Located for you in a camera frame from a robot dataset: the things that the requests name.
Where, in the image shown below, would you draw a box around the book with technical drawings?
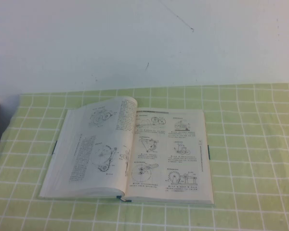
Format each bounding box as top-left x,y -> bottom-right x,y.
39,96 -> 215,205

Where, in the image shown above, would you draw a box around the green checked tablecloth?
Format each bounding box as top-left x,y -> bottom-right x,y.
0,83 -> 289,231

